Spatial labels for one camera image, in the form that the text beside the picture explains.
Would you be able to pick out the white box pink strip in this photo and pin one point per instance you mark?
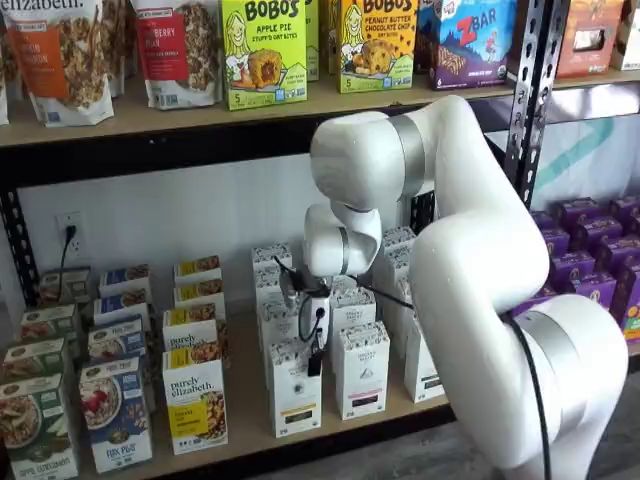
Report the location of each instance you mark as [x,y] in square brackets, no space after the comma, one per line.
[355,310]
[342,284]
[360,380]

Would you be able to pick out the black metal shelf rack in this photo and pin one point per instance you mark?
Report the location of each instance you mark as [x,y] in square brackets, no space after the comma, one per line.
[150,160]
[542,50]

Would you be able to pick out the wooden shelf board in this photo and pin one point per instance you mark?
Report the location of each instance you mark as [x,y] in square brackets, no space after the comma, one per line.
[250,410]
[150,120]
[590,80]

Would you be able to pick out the red label granola bag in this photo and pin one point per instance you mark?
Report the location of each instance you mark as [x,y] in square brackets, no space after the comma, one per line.
[175,55]

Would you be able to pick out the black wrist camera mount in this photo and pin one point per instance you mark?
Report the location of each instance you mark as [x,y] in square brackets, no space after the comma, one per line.
[287,287]

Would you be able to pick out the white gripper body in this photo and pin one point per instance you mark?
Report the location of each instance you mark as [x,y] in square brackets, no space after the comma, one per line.
[315,320]

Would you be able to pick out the blue flax plus box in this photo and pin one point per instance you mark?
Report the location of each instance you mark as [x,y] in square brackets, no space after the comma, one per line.
[115,415]
[115,340]
[122,280]
[120,305]

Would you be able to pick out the blue Zbar box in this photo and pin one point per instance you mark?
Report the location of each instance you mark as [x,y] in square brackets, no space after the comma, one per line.
[425,40]
[470,45]

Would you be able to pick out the green apple oatmeal box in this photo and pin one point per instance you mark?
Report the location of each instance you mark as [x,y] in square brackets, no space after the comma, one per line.
[47,322]
[65,287]
[30,357]
[35,430]

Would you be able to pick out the white snack box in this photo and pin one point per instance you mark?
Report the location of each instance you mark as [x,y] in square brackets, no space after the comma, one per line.
[630,40]

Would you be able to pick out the orange label granola bag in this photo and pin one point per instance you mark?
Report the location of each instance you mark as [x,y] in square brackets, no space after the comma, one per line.
[120,45]
[60,65]

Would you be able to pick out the yellow Bobo's peanut butter box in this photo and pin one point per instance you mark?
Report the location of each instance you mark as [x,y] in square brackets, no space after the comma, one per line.
[334,35]
[377,50]

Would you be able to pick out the white box yellow strip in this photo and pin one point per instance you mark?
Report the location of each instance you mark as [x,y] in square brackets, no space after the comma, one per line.
[267,285]
[292,400]
[272,320]
[270,255]

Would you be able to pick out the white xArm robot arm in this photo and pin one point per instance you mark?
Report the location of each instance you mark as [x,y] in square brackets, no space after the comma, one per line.
[475,250]

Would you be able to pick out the purely elizabeth yellow box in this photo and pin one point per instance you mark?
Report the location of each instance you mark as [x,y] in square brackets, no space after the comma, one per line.
[187,330]
[195,400]
[197,295]
[197,267]

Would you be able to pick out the orange snack box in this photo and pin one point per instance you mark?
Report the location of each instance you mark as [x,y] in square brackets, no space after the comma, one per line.
[567,60]

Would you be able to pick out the white sheet teal stripe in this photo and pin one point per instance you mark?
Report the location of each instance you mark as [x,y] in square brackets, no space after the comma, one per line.
[590,160]

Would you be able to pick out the green Bobo's apple pie box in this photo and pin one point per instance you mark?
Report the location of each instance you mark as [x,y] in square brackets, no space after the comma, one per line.
[312,40]
[265,60]

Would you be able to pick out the purple Annie's box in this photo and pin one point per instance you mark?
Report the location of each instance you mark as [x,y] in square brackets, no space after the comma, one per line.
[572,267]
[575,212]
[542,222]
[597,232]
[617,252]
[556,242]
[625,207]
[595,292]
[627,290]

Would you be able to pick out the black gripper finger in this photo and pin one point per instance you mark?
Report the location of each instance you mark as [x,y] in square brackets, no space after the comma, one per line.
[315,362]

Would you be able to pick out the white box teal strip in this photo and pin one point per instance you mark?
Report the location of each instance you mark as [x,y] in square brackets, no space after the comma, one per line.
[397,262]
[400,237]
[400,325]
[417,380]

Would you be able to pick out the white wall outlet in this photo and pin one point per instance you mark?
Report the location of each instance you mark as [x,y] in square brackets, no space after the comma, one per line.
[60,225]

